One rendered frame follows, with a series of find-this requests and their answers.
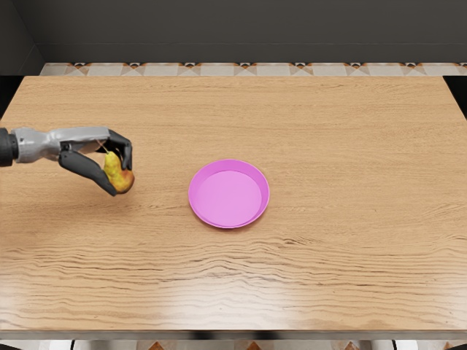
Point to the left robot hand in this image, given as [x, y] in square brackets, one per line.
[47, 142]

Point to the yellow pear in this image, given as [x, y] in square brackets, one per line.
[118, 178]

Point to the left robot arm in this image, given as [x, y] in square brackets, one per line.
[5, 147]

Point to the pink plate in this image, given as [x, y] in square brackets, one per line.
[228, 194]

